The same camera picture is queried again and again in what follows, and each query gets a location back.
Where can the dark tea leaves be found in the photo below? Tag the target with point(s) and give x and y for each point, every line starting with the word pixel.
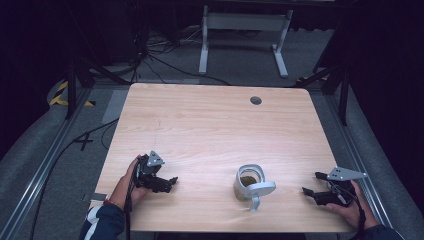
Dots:
pixel 248 181

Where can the small grey tape strip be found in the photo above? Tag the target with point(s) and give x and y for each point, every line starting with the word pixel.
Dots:
pixel 96 197

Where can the grey floor plate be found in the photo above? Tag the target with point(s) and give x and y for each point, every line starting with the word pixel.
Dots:
pixel 115 106

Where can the red wristband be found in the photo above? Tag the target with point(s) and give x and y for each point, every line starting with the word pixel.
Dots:
pixel 108 202

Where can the black tripod stand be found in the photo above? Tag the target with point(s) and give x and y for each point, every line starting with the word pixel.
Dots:
pixel 344 96
pixel 71 90

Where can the person's left hand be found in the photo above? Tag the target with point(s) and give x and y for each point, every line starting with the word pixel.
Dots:
pixel 124 186

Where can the person's right hand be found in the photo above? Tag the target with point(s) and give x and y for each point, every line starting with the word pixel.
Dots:
pixel 353 211

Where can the white metal stand frame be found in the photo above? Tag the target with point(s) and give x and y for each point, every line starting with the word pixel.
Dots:
pixel 245 22

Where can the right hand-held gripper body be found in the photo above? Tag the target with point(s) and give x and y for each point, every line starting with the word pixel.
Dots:
pixel 336 191

